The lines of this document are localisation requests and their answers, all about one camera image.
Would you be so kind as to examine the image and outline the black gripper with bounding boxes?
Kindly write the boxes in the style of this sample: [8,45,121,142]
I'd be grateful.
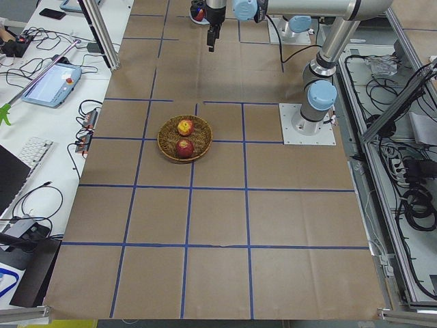
[206,0,227,52]

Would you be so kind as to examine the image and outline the red yellow streaked apple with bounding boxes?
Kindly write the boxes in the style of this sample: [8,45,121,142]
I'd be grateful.
[177,119,194,137]

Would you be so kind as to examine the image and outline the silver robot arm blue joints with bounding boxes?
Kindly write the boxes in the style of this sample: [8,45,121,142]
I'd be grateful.
[232,1,392,122]

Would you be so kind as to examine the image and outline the round woven wicker basket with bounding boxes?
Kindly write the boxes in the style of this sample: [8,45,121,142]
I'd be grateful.
[157,115,212,163]

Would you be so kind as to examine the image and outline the dark red apple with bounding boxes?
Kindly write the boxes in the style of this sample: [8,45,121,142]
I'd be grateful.
[176,139,194,159]

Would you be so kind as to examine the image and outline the black smartphone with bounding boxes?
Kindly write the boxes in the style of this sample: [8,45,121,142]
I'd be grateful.
[39,8,66,20]

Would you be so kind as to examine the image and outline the blue teach pendant tablet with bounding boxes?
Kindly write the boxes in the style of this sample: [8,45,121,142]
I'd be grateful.
[20,64,82,108]

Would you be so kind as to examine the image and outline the white computer keyboard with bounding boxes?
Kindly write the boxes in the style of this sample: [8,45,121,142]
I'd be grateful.
[18,137,54,178]

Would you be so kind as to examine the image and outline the long grabber stick green claw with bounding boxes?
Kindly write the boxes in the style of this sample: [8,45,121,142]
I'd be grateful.
[1,39,81,126]

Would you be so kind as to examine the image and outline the black laptop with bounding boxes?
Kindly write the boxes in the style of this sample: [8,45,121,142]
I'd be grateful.
[0,146,31,214]

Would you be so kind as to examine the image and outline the aluminium frame post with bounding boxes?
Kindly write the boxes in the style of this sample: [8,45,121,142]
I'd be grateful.
[78,0,120,71]

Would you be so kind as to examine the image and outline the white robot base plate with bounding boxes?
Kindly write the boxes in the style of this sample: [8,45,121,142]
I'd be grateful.
[279,103,336,146]

